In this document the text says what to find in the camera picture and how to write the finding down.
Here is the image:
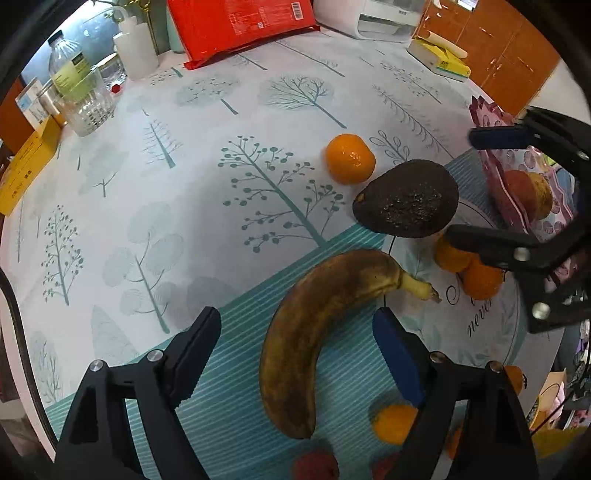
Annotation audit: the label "red and yellow apple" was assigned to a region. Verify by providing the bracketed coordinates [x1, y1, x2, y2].
[503, 170, 539, 222]

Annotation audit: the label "white countertop appliance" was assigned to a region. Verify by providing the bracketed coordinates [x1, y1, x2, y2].
[311, 0, 426, 43]

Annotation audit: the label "dark avocado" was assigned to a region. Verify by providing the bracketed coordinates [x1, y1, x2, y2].
[352, 159, 459, 238]

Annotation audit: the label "large orange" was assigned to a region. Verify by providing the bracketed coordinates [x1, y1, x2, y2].
[325, 134, 376, 185]

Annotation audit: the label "brown wooden cabinets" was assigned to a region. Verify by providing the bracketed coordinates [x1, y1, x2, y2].
[416, 0, 561, 116]

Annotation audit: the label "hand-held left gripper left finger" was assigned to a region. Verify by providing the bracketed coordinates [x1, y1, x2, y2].
[54, 305, 222, 480]

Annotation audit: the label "yellow speckled pear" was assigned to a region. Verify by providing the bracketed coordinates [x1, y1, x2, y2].
[526, 173, 554, 220]

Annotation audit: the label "tree print tablecloth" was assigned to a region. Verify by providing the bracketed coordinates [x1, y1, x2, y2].
[0, 23, 568, 480]

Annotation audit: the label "clear glass cup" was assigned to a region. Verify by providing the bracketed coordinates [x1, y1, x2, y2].
[54, 65, 115, 138]

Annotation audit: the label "pink plastic fruit plate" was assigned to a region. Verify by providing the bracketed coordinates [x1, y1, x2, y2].
[468, 97, 580, 243]

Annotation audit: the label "small clear bottle red cap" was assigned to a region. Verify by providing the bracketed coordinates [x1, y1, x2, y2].
[99, 53, 126, 93]

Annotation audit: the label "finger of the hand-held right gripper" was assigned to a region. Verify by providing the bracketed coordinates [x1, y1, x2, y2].
[444, 216, 591, 335]
[469, 106, 591, 179]

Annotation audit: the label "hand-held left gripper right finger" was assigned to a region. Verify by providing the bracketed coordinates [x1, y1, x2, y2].
[372, 307, 539, 480]

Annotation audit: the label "white squeeze bottle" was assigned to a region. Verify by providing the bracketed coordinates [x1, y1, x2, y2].
[113, 7, 159, 80]

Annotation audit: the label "yellow tissue pack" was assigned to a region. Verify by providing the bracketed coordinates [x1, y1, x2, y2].
[409, 32, 472, 83]

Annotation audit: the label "red paper cup package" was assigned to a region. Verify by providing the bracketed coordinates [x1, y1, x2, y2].
[166, 0, 321, 71]

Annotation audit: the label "small white box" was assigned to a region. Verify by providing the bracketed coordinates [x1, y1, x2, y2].
[15, 78, 47, 130]

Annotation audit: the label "clear plastic bottle green label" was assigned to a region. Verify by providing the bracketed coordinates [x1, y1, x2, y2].
[48, 30, 95, 100]

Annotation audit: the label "black cable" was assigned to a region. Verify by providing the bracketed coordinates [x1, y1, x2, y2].
[0, 268, 58, 457]

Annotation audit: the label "yellow cardboard box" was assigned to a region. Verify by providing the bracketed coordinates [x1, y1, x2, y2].
[0, 115, 62, 216]

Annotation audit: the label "brown spotted banana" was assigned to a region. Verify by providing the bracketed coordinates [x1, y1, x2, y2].
[259, 249, 443, 439]

